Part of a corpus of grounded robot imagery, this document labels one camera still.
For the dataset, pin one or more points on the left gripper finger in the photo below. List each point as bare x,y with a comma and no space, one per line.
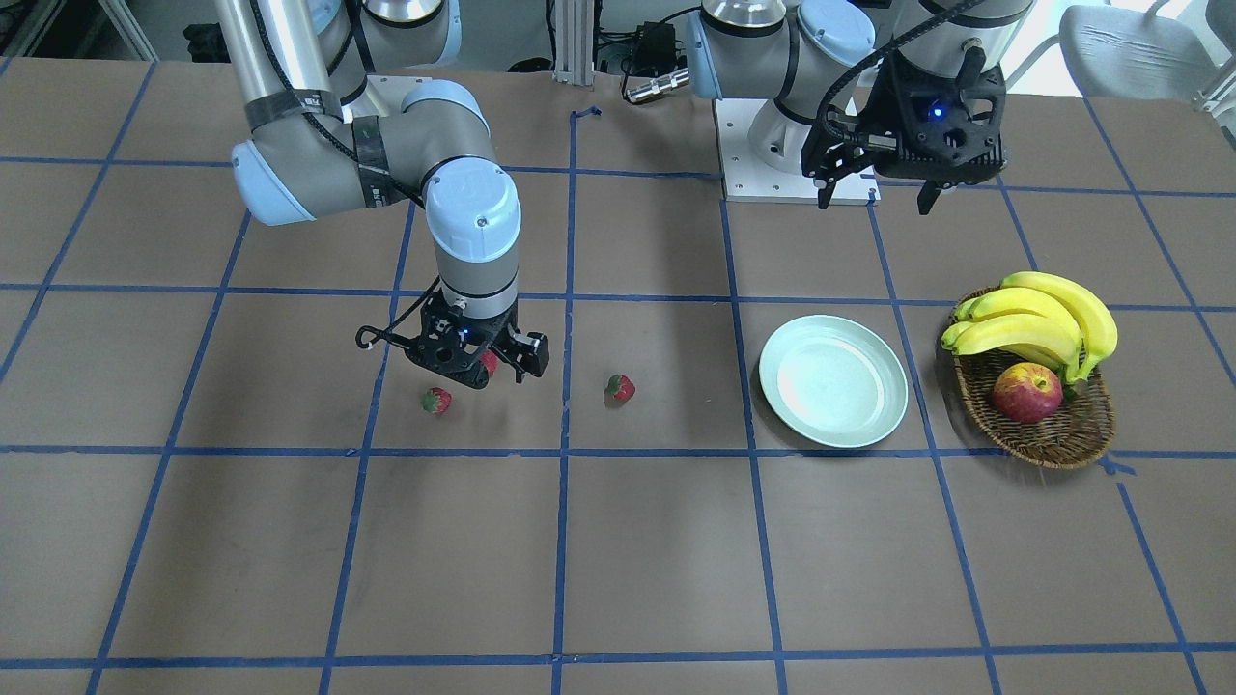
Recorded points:
826,185
928,195

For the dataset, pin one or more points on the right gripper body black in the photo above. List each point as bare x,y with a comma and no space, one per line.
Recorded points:
528,351

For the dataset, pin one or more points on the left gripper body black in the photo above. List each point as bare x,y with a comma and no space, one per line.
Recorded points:
885,108

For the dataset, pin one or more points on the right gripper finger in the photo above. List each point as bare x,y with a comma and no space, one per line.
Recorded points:
528,353
476,376

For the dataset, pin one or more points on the red strawberry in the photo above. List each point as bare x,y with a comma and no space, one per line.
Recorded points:
490,361
620,388
435,400

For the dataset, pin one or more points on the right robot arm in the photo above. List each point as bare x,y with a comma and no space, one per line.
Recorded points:
319,146

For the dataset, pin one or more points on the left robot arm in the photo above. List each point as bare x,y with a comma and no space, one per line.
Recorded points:
814,55

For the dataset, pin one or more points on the light green plate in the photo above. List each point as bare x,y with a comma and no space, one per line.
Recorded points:
833,381

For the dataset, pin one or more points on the yellow banana bunch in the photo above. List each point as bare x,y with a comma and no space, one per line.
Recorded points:
1042,317

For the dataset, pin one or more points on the red apple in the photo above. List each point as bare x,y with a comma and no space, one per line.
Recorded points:
1027,393

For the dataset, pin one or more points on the woven wicker basket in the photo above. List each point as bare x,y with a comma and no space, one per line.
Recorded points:
1077,434

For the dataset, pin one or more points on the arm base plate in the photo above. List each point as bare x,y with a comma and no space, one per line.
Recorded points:
760,151
382,96

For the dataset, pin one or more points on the aluminium frame post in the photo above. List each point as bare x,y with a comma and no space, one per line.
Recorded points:
574,42

